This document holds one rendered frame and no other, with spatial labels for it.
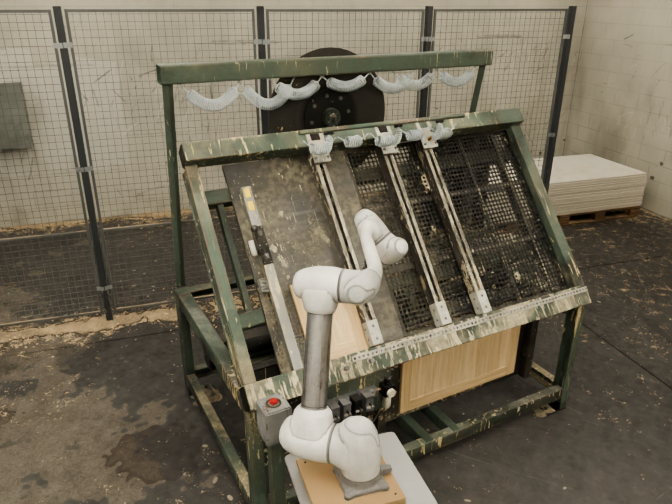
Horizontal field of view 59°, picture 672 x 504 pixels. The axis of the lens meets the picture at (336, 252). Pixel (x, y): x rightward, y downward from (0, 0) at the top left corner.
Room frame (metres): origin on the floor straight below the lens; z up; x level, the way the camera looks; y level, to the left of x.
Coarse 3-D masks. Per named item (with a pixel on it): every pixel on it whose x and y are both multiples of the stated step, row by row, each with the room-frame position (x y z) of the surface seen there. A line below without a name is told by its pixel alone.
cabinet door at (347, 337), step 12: (300, 300) 2.59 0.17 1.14; (300, 312) 2.55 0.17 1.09; (336, 312) 2.61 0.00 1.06; (348, 312) 2.63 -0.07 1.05; (300, 324) 2.52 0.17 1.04; (336, 324) 2.57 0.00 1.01; (348, 324) 2.59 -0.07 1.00; (360, 324) 2.61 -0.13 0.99; (336, 336) 2.53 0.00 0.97; (348, 336) 2.55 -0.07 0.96; (360, 336) 2.57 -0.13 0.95; (336, 348) 2.49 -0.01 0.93; (348, 348) 2.51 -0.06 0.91; (360, 348) 2.53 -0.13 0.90
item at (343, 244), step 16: (320, 160) 3.06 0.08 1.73; (320, 176) 3.03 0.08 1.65; (320, 192) 3.02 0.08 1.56; (336, 208) 2.94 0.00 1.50; (336, 224) 2.88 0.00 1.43; (336, 240) 2.86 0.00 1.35; (352, 256) 2.79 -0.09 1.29; (368, 304) 2.65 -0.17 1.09; (368, 320) 2.59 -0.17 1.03; (368, 336) 2.55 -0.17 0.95
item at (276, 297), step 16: (240, 192) 2.87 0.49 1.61; (256, 208) 2.81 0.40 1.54; (256, 224) 2.75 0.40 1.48; (256, 240) 2.70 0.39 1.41; (272, 272) 2.62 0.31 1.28; (272, 288) 2.56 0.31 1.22; (272, 304) 2.54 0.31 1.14; (288, 320) 2.48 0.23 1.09; (288, 336) 2.43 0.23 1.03; (288, 352) 2.38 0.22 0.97
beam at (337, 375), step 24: (576, 288) 3.20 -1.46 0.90; (528, 312) 2.97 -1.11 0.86; (552, 312) 3.03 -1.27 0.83; (408, 336) 2.63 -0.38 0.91; (456, 336) 2.72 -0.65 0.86; (480, 336) 2.77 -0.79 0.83; (336, 360) 2.42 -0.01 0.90; (360, 360) 2.46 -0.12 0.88; (384, 360) 2.50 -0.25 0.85; (408, 360) 2.54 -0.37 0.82; (264, 384) 2.23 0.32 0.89; (288, 384) 2.27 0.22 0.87
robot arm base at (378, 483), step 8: (336, 472) 1.80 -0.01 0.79; (384, 472) 1.79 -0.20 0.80; (344, 480) 1.73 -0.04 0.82; (376, 480) 1.73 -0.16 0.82; (384, 480) 1.75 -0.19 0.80; (344, 488) 1.71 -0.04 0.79; (352, 488) 1.71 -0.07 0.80; (360, 488) 1.70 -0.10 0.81; (368, 488) 1.71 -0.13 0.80; (376, 488) 1.71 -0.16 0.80; (384, 488) 1.71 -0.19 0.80; (344, 496) 1.68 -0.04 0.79; (352, 496) 1.68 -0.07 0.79; (360, 496) 1.69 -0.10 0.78
